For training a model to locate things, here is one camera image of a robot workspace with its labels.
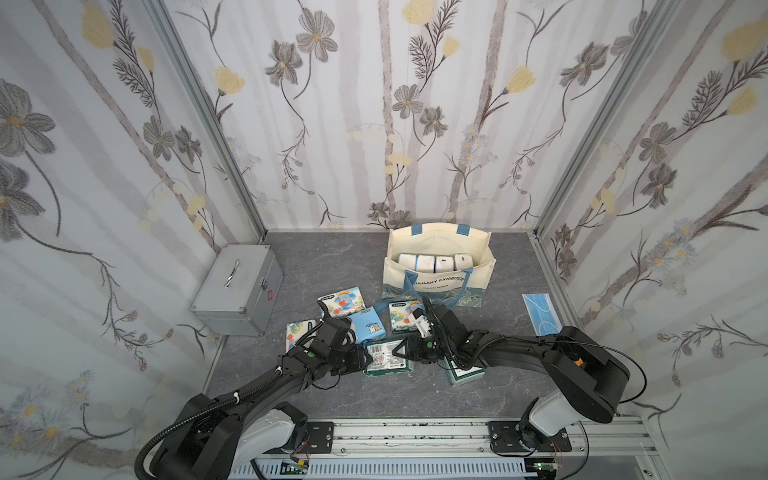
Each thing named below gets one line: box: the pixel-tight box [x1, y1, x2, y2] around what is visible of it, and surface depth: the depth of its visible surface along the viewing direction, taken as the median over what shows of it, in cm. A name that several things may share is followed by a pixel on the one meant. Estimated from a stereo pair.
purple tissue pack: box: [433, 256, 457, 273], surface depth 95 cm
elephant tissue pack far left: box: [318, 286, 366, 318], surface depth 95 cm
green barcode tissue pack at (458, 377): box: [444, 357, 485, 387], surface depth 82 cm
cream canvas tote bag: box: [382, 222, 497, 308], surface depth 95 cm
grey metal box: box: [189, 244, 284, 336], surface depth 88 cm
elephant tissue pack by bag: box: [388, 300, 426, 333], surface depth 92 cm
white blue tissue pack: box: [398, 254, 417, 271], surface depth 95 cm
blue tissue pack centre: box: [349, 306, 386, 344], surface depth 90 cm
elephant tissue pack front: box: [454, 254, 474, 270], surface depth 96 cm
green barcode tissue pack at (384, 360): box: [363, 340, 411, 376], surface depth 83 cm
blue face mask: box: [522, 293, 563, 336], surface depth 100 cm
